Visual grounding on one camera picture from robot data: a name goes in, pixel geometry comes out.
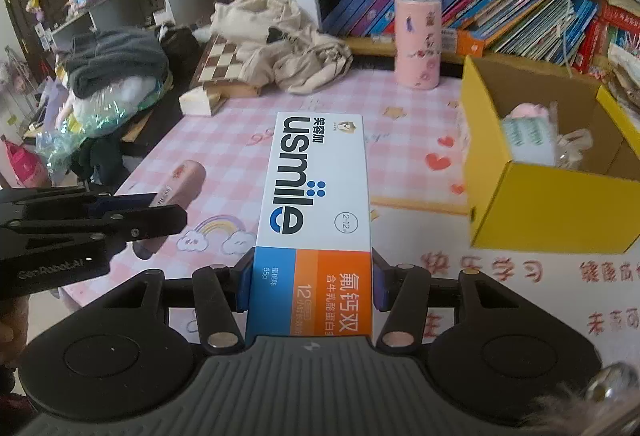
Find pink cosmetic tube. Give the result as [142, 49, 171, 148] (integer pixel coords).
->
[134, 159, 207, 262]

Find beige canvas bag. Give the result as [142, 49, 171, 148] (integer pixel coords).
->
[210, 0, 353, 96]

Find white ribbon bow with pearls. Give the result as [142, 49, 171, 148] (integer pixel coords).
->
[555, 128, 596, 169]

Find person's left hand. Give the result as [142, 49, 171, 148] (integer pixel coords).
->
[0, 298, 32, 367]

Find grey folded cloth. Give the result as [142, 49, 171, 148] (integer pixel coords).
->
[65, 27, 168, 99]

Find red book boxes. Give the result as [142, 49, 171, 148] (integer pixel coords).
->
[572, 1, 640, 74]

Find furry pompom charm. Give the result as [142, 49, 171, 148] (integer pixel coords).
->
[525, 363, 640, 436]

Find pink checked tablecloth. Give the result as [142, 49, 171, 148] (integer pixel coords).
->
[60, 56, 640, 367]

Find cream paper box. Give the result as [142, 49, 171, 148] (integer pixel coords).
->
[179, 86, 226, 117]

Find dark cloth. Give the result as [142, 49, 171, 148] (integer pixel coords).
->
[70, 136, 131, 189]

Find grey tape roll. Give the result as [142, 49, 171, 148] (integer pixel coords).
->
[501, 113, 558, 167]

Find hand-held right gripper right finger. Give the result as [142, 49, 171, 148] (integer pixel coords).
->
[371, 250, 506, 351]

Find black bag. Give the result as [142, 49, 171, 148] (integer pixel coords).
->
[157, 23, 203, 77]

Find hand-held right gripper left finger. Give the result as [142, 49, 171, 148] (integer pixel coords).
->
[137, 248, 256, 352]

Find yellow cardboard box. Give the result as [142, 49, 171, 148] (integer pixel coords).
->
[460, 55, 640, 254]

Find clear plastic bag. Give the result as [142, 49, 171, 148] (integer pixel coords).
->
[35, 76, 173, 172]

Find pink printed canister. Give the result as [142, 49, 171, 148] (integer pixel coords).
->
[394, 0, 442, 90]

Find magenta bag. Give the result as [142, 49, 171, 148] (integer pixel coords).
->
[2, 138, 38, 187]

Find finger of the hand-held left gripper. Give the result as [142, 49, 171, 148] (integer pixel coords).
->
[0, 205, 188, 242]
[10, 188, 166, 217]

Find wooden chessboard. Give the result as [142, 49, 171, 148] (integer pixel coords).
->
[190, 33, 266, 99]

